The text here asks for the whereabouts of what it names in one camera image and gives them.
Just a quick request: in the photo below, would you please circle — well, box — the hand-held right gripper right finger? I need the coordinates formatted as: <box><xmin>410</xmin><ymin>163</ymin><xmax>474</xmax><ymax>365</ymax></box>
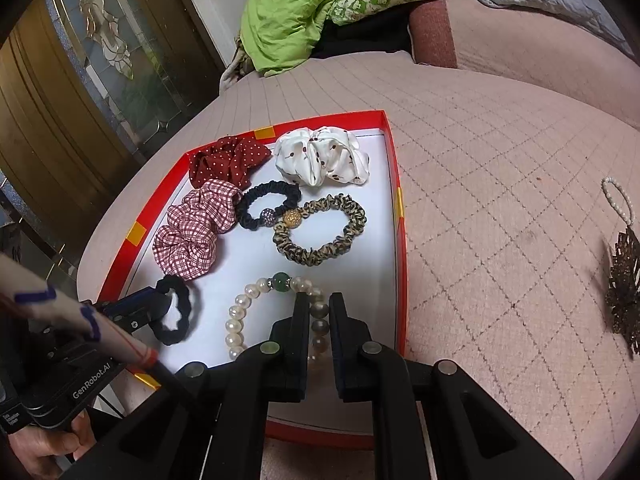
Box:
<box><xmin>327</xmin><ymin>292</ymin><xmax>576</xmax><ymax>480</ymax></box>

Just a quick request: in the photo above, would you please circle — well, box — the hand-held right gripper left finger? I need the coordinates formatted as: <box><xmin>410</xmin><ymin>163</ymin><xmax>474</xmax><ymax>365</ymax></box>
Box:
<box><xmin>65</xmin><ymin>292</ymin><xmax>312</xmax><ymax>480</ymax></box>

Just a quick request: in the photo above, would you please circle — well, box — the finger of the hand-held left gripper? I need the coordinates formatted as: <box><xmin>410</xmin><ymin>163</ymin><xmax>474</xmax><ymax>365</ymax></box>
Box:
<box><xmin>117</xmin><ymin>310</ymin><xmax>170</xmax><ymax>337</ymax></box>
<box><xmin>92</xmin><ymin>287</ymin><xmax>172</xmax><ymax>318</ymax></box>

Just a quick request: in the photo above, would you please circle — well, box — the plain black hair tie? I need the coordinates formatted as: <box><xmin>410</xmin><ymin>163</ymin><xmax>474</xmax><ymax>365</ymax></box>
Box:
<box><xmin>149</xmin><ymin>274</ymin><xmax>200</xmax><ymax>347</ymax></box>

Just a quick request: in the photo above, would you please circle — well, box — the pearl bracelet with green bead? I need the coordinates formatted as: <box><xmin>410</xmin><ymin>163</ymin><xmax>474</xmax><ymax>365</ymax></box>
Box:
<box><xmin>225</xmin><ymin>272</ymin><xmax>332</xmax><ymax>363</ymax></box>

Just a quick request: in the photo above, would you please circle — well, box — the red cardboard tray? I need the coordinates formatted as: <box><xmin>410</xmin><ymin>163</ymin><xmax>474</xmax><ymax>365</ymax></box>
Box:
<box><xmin>76</xmin><ymin>109</ymin><xmax>412</xmax><ymax>451</ymax></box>

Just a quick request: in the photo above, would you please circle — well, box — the person's left hand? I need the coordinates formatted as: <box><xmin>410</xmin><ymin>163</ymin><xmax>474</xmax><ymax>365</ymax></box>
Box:
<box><xmin>7</xmin><ymin>415</ymin><xmax>97</xmax><ymax>480</ymax></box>

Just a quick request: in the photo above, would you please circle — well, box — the beige stick with blue marks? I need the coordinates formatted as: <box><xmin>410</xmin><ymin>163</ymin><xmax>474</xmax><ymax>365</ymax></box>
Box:
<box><xmin>0</xmin><ymin>252</ymin><xmax>195</xmax><ymax>400</ymax></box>

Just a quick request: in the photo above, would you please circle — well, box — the red checked scrunchie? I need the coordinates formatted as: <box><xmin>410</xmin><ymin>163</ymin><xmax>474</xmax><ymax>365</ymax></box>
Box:
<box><xmin>152</xmin><ymin>179</ymin><xmax>243</xmax><ymax>281</ymax></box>

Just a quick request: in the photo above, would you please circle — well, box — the dark red polka-dot scrunchie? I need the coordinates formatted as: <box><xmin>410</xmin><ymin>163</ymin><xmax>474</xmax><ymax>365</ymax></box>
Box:
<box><xmin>188</xmin><ymin>135</ymin><xmax>273</xmax><ymax>191</ymax></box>

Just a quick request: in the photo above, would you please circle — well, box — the white polka-dot scrunchie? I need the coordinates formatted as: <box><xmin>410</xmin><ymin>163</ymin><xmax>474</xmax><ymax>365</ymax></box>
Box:
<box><xmin>274</xmin><ymin>126</ymin><xmax>372</xmax><ymax>188</ymax></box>

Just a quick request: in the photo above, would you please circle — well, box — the golden door with glass panel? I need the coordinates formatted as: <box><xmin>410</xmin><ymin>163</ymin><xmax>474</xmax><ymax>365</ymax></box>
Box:
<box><xmin>0</xmin><ymin>0</ymin><xmax>226</xmax><ymax>286</ymax></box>

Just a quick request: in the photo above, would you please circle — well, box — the gold leaf brooch pearl loop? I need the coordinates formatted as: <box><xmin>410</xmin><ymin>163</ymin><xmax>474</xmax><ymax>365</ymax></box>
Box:
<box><xmin>601</xmin><ymin>176</ymin><xmax>640</xmax><ymax>358</ymax></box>

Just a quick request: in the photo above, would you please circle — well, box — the dark cloth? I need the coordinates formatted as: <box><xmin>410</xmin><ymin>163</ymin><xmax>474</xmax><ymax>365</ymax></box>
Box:
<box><xmin>310</xmin><ymin>7</ymin><xmax>416</xmax><ymax>61</ymax></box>

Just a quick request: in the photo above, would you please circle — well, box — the green patterned quilt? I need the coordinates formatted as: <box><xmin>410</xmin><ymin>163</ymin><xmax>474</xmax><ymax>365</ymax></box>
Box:
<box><xmin>222</xmin><ymin>0</ymin><xmax>521</xmax><ymax>78</ymax></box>

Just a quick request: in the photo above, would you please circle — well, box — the pink cushion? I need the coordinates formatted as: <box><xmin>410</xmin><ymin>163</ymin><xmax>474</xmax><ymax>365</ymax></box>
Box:
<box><xmin>409</xmin><ymin>0</ymin><xmax>640</xmax><ymax>128</ymax></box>

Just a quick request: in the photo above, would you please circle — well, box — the leopard hair tie gold ball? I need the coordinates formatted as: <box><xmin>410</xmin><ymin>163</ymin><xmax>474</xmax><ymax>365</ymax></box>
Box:
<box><xmin>272</xmin><ymin>193</ymin><xmax>368</xmax><ymax>267</ymax></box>

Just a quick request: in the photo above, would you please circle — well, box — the black hair tie rhinestone ball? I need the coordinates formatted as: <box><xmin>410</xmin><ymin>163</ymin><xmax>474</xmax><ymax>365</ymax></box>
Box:
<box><xmin>235</xmin><ymin>180</ymin><xmax>302</xmax><ymax>233</ymax></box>

